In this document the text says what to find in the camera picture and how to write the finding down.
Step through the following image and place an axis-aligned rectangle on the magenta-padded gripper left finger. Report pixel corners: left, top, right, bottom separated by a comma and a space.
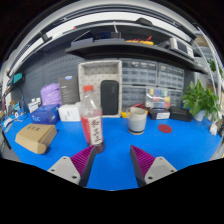
47, 144, 98, 188

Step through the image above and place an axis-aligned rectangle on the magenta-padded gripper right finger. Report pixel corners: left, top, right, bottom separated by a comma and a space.
129, 144, 178, 188

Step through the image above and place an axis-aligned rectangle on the clear red-capped drink bottle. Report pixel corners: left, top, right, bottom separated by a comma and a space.
79, 85, 106, 154

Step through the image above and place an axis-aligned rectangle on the flat round red coaster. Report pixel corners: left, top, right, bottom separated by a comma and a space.
157, 123, 173, 134

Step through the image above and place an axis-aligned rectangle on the brown cardboard box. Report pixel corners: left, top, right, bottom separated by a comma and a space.
14, 123, 58, 155

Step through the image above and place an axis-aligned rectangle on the grey and white mug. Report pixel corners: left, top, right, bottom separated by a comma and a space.
127, 106, 148, 136

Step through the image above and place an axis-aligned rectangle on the black box with white label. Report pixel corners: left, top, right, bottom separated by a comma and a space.
147, 107, 171, 120

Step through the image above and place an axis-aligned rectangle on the white carton box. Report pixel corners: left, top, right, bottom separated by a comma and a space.
58, 103, 82, 123

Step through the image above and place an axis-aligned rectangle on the blue carton box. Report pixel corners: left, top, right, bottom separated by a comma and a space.
30, 104, 61, 126

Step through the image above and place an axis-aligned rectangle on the flat black case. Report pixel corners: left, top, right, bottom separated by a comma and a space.
169, 106, 194, 122

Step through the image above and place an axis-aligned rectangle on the yellow multimeter with red leads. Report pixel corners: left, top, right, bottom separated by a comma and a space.
120, 103, 148, 119

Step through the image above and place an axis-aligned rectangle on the small white device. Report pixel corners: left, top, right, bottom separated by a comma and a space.
209, 122, 219, 136

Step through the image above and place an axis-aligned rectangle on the clear organizer with coloured parts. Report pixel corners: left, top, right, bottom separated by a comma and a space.
145, 87, 172, 110

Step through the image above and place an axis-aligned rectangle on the grey small-parts drawer cabinet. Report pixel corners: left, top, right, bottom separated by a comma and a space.
121, 85, 148, 109
169, 89, 184, 108
157, 62, 185, 90
121, 59, 158, 87

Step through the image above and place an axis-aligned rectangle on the purple plastic bag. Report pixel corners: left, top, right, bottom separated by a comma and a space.
40, 82, 63, 107

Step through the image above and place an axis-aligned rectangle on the green potted plant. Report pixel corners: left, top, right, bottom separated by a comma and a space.
180, 79, 223, 123

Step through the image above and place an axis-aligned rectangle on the black zip case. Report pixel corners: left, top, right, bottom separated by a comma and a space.
100, 79, 120, 116

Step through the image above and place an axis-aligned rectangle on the white perforated tray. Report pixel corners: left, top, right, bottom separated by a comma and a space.
77, 59, 123, 119

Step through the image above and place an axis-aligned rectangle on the teal hanging tool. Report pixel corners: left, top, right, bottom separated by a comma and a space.
12, 72, 25, 85

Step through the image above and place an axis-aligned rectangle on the dark overhead shelf unit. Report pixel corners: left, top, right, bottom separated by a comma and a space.
6, 9, 214, 88

